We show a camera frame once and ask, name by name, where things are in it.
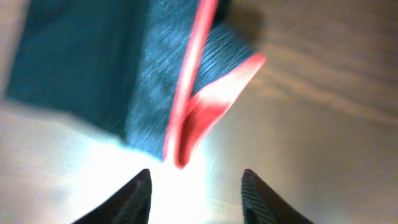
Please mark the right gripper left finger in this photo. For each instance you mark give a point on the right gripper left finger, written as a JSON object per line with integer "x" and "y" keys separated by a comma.
{"x": 129, "y": 205}

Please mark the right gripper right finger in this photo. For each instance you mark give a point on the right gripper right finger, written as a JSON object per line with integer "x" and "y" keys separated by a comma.
{"x": 262, "y": 205}

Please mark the black leggings red waistband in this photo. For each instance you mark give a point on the black leggings red waistband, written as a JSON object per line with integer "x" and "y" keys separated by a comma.
{"x": 158, "y": 74}

